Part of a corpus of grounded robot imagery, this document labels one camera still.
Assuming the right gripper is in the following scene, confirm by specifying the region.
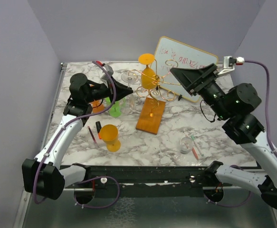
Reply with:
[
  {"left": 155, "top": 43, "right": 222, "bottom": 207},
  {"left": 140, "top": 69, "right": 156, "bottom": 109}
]
[{"left": 170, "top": 62, "right": 231, "bottom": 120}]

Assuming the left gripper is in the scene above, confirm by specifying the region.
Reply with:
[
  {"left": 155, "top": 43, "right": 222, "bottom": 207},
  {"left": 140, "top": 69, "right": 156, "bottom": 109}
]
[{"left": 85, "top": 76, "right": 133, "bottom": 104}]

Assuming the clear wine glass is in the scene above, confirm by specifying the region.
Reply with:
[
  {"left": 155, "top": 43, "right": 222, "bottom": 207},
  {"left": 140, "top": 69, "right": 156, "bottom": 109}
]
[
  {"left": 180, "top": 137, "right": 193, "bottom": 154},
  {"left": 120, "top": 71, "right": 139, "bottom": 115}
]

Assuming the yellow plastic wine glass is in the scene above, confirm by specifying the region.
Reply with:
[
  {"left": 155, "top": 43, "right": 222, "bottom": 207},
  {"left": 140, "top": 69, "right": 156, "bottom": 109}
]
[
  {"left": 100, "top": 124, "right": 121, "bottom": 152},
  {"left": 138, "top": 53, "right": 156, "bottom": 90}
]

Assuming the clear wine glass front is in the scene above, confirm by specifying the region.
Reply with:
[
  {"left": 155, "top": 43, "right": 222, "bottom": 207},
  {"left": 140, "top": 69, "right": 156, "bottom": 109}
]
[{"left": 180, "top": 137, "right": 193, "bottom": 154}]

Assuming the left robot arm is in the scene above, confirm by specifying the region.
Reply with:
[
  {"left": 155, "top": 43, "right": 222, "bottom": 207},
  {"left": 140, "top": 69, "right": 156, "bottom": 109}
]
[{"left": 22, "top": 73, "right": 133, "bottom": 200}]

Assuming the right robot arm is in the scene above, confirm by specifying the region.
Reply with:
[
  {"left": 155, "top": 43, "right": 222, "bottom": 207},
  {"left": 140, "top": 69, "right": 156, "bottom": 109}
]
[{"left": 170, "top": 64, "right": 277, "bottom": 209}]

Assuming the green plastic wine glass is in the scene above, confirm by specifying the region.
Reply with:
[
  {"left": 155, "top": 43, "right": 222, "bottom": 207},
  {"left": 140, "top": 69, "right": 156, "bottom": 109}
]
[{"left": 109, "top": 98, "right": 126, "bottom": 117}]

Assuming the orange plastic wine glass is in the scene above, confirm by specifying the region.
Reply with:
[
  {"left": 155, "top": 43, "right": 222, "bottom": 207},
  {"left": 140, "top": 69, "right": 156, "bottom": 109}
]
[{"left": 91, "top": 99, "right": 105, "bottom": 113}]

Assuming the yellow plastic wine glass front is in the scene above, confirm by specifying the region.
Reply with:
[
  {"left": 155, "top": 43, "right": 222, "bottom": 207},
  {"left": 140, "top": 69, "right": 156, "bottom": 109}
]
[{"left": 100, "top": 124, "right": 121, "bottom": 152}]

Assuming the yellow framed whiteboard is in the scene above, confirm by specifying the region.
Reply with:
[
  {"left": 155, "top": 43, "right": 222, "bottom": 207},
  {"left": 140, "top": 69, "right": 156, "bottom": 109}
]
[{"left": 151, "top": 37, "right": 219, "bottom": 103}]

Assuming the orange black highlighter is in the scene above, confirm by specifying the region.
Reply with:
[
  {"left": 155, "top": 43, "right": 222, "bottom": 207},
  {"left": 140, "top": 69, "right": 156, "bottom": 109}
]
[{"left": 96, "top": 121, "right": 102, "bottom": 139}]

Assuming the dark red pen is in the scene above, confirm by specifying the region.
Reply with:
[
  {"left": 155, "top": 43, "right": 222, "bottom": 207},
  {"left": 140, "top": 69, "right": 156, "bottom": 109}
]
[{"left": 87, "top": 126, "right": 97, "bottom": 144}]

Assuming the white green marker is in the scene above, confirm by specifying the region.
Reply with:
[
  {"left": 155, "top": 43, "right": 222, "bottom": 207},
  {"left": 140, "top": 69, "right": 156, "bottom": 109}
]
[{"left": 191, "top": 135, "right": 204, "bottom": 157}]

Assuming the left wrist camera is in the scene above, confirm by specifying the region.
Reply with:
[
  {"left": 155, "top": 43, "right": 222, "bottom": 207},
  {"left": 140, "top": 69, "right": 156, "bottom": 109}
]
[{"left": 97, "top": 61, "right": 115, "bottom": 84}]

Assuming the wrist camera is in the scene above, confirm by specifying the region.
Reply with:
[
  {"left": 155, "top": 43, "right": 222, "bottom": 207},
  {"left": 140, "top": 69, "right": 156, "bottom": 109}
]
[
  {"left": 97, "top": 61, "right": 115, "bottom": 84},
  {"left": 217, "top": 56, "right": 245, "bottom": 77}
]

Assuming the gold wire wine glass rack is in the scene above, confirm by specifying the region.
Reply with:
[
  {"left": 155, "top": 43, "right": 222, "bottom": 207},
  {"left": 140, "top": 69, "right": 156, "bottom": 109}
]
[{"left": 131, "top": 59, "right": 180, "bottom": 135}]

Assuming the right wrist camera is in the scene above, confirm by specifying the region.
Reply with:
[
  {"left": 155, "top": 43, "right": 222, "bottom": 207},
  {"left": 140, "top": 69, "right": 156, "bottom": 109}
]
[{"left": 217, "top": 56, "right": 245, "bottom": 77}]

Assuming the black front rail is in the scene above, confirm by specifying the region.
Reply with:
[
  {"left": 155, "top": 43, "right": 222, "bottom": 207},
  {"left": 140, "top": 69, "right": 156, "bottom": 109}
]
[{"left": 57, "top": 163, "right": 248, "bottom": 198}]

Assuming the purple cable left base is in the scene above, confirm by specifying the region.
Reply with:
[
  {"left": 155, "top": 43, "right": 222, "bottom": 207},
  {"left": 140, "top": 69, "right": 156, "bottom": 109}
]
[{"left": 75, "top": 175, "right": 121, "bottom": 210}]

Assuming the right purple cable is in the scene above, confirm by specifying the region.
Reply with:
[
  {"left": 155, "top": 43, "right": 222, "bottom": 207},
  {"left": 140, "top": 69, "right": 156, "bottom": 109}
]
[{"left": 244, "top": 60, "right": 277, "bottom": 174}]

